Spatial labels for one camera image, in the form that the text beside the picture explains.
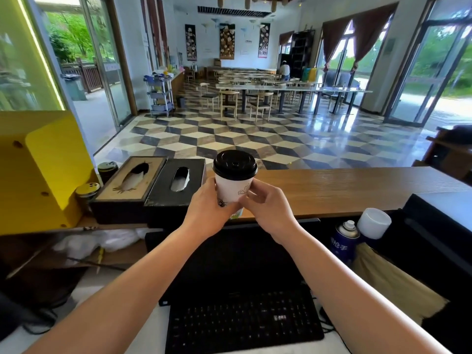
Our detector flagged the person's left hand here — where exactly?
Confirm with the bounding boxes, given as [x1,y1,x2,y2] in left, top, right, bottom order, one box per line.
[182,176,241,239]

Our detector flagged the person's right hand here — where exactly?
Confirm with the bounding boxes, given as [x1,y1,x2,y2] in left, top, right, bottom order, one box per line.
[239,178,296,245]

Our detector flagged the white paper cup black lid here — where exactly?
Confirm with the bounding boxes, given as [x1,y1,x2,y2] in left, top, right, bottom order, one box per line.
[212,150,259,220]

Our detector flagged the person's right forearm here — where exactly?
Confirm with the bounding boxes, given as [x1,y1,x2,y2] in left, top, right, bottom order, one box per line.
[277,225,452,354]

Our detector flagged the person's left forearm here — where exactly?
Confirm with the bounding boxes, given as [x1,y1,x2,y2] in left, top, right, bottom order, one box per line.
[22,225,207,354]

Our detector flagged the black tissue box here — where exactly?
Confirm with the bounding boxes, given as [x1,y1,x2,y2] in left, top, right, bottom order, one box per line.
[144,158,207,228]

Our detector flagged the black laptop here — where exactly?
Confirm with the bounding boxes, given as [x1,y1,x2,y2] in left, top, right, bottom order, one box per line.
[145,218,325,354]

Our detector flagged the blue spray can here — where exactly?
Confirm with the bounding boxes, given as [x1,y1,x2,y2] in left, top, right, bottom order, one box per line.
[329,220,361,268]

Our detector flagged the wooden tissue box feather picture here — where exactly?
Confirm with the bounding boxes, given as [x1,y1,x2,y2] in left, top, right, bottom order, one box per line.
[90,156,167,225]

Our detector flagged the wooden chair dark seat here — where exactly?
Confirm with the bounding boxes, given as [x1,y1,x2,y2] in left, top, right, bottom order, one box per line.
[200,82,220,111]

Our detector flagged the long white dining table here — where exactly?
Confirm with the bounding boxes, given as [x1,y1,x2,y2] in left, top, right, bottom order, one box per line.
[215,83,318,115]

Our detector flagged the white plastic cap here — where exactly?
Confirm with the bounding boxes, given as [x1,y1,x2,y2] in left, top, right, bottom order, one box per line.
[356,207,392,240]

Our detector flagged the glass jar perforated metal lid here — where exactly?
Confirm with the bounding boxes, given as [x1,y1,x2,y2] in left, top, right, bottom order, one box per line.
[75,182,101,215]
[97,161,119,185]

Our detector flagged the group of tables and chairs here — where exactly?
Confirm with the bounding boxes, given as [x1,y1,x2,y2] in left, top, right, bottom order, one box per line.
[184,65,301,87]

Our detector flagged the white plastic bag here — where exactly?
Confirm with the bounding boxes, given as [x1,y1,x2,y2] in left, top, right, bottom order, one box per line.
[52,228,160,263]

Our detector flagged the black bookshelf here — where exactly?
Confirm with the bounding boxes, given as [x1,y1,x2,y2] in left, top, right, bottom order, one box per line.
[289,29,316,80]

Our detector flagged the brown paper bag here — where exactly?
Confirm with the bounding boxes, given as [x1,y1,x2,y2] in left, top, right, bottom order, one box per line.
[351,242,450,325]

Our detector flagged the yellow cabinet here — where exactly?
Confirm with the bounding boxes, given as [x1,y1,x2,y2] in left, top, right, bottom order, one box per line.
[0,110,100,236]

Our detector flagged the black machine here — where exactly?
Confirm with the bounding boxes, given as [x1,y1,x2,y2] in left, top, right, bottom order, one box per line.
[401,191,472,293]

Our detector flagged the wooden fence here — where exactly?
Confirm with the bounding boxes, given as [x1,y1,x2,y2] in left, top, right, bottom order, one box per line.
[60,58,122,93]

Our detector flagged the ceiling air vent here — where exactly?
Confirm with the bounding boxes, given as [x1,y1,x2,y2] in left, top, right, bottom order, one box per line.
[197,5,273,18]

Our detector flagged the grey outdoor trash bin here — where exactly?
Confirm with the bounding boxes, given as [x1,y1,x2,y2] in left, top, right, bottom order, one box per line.
[60,74,88,102]

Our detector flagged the dark wooden armchair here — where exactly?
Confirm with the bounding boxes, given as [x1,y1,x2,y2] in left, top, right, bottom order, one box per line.
[412,125,472,182]

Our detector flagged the brown floral wall hanging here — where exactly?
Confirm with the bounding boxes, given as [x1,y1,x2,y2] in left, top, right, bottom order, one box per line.
[219,24,236,60]

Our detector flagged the dark wall hanging pink edge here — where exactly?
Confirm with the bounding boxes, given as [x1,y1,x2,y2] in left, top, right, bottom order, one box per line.
[258,22,271,59]

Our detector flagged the dark floral wall hanging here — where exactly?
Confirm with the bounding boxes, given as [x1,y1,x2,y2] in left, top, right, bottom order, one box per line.
[184,24,198,62]

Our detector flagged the glass door grey frame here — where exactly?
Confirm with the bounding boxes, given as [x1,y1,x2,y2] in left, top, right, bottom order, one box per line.
[79,0,133,128]

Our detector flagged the black cables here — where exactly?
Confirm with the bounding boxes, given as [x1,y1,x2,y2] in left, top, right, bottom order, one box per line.
[0,291,59,336]

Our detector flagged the glass door dark frame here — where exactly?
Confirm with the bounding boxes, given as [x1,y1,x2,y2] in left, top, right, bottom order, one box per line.
[383,0,472,128]

